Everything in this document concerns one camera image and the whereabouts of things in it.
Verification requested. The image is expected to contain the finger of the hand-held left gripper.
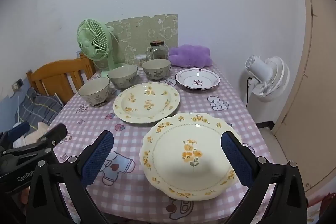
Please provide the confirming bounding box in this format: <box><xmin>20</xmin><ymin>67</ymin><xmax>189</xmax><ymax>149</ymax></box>
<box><xmin>0</xmin><ymin>122</ymin><xmax>30</xmax><ymax>147</ymax></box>
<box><xmin>0</xmin><ymin>123</ymin><xmax>68</xmax><ymax>161</ymax></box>

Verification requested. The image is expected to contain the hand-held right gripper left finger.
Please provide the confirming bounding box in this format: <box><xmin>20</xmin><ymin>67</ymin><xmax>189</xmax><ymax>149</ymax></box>
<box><xmin>26</xmin><ymin>130</ymin><xmax>114</xmax><ymax>224</ymax></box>

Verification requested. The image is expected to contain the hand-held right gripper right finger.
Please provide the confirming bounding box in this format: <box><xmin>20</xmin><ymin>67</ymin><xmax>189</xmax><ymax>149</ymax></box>
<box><xmin>220</xmin><ymin>131</ymin><xmax>308</xmax><ymax>224</ymax></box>

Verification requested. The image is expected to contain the scalloped cream yellow-flower plate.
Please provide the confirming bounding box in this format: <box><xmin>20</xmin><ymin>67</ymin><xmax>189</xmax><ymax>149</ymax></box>
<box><xmin>140</xmin><ymin>112</ymin><xmax>242</xmax><ymax>201</ymax></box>

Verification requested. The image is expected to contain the grey floral ceramic bowl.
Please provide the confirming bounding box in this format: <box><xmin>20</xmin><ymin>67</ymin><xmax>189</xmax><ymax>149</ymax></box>
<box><xmin>107</xmin><ymin>66</ymin><xmax>138</xmax><ymax>89</ymax></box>
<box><xmin>142</xmin><ymin>59</ymin><xmax>172</xmax><ymax>81</ymax></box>
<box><xmin>78</xmin><ymin>77</ymin><xmax>110</xmax><ymax>106</ymax></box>

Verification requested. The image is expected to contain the round cream yellow-flower plate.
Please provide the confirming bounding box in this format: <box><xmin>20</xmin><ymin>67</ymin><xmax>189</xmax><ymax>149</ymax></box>
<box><xmin>113</xmin><ymin>82</ymin><xmax>180</xmax><ymax>124</ymax></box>

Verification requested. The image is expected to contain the white plate with red pattern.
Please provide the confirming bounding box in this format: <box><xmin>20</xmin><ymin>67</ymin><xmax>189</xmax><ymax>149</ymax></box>
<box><xmin>175</xmin><ymin>68</ymin><xmax>221</xmax><ymax>90</ymax></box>

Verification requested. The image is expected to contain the beige cloth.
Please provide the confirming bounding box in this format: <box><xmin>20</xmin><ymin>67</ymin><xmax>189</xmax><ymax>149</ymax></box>
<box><xmin>13</xmin><ymin>122</ymin><xmax>50</xmax><ymax>148</ymax></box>

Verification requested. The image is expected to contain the grey plaid blanket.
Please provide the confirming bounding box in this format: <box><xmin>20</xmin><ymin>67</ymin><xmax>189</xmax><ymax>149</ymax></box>
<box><xmin>14</xmin><ymin>88</ymin><xmax>63</xmax><ymax>132</ymax></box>

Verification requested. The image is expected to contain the black flat base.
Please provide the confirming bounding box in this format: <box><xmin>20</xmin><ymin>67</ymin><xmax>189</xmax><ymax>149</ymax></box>
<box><xmin>256</xmin><ymin>122</ymin><xmax>275</xmax><ymax>130</ymax></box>

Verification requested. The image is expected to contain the pink checked tablecloth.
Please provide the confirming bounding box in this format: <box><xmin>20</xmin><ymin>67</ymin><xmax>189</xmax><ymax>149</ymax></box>
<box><xmin>49</xmin><ymin>63</ymin><xmax>275</xmax><ymax>222</ymax></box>

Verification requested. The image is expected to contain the white standing fan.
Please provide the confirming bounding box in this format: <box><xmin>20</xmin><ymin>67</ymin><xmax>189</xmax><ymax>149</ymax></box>
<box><xmin>245</xmin><ymin>54</ymin><xmax>290</xmax><ymax>103</ymax></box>

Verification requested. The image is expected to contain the green desk fan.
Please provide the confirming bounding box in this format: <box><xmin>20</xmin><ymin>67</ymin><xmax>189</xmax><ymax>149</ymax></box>
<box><xmin>77</xmin><ymin>19</ymin><xmax>126</xmax><ymax>79</ymax></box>

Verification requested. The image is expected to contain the beige wardrobe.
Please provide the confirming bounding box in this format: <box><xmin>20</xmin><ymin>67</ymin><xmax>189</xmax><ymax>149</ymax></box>
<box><xmin>273</xmin><ymin>0</ymin><xmax>336</xmax><ymax>188</ymax></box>

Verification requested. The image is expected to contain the purple plush pillow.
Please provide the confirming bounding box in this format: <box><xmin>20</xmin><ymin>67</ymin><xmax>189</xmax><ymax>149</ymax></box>
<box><xmin>168</xmin><ymin>44</ymin><xmax>214</xmax><ymax>68</ymax></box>

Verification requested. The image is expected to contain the glass jar with dark lid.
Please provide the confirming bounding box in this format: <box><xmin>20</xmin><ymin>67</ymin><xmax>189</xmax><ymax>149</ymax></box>
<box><xmin>145</xmin><ymin>41</ymin><xmax>169</xmax><ymax>61</ymax></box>

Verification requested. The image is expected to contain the green printed board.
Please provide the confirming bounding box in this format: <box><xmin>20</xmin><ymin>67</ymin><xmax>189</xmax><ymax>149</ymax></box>
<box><xmin>105</xmin><ymin>14</ymin><xmax>179</xmax><ymax>67</ymax></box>

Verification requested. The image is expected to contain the black fan cable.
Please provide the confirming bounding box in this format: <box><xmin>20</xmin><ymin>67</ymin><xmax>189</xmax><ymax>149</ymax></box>
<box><xmin>245</xmin><ymin>77</ymin><xmax>253</xmax><ymax>108</ymax></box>

